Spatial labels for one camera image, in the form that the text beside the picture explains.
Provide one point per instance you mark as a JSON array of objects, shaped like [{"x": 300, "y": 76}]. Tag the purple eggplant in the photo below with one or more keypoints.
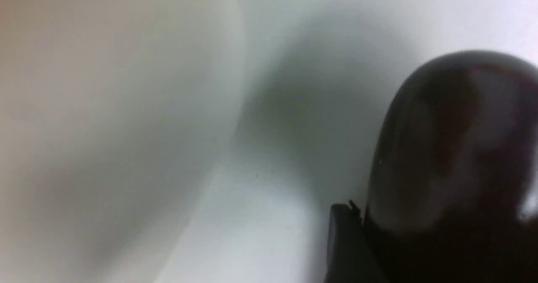
[{"x": 453, "y": 187}]

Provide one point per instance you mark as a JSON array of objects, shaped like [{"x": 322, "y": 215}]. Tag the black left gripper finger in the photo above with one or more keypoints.
[{"x": 349, "y": 259}]

